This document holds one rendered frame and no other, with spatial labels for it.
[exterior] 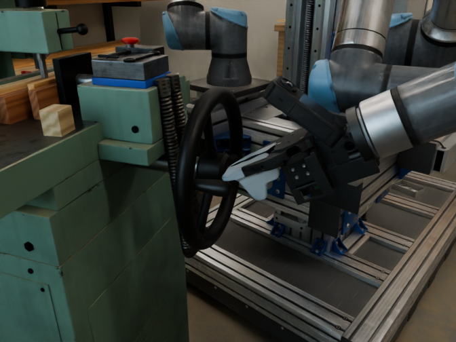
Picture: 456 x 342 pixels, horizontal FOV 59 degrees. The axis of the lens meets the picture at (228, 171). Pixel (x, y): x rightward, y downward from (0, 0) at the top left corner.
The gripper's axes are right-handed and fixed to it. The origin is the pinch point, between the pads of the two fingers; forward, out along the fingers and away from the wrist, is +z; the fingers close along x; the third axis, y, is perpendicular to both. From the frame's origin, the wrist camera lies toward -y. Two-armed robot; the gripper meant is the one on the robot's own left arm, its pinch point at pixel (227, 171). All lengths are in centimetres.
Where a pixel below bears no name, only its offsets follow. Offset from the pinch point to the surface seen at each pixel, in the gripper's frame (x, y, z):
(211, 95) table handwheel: 7.5, -10.6, 0.1
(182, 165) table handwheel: -2.8, -4.1, 4.6
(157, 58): 9.5, -19.9, 6.4
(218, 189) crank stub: -2.1, 1.5, 1.7
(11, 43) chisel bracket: 6.7, -34.8, 29.4
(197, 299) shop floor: 60, 58, 71
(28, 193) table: -14.2, -11.2, 20.7
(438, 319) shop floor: 79, 102, -5
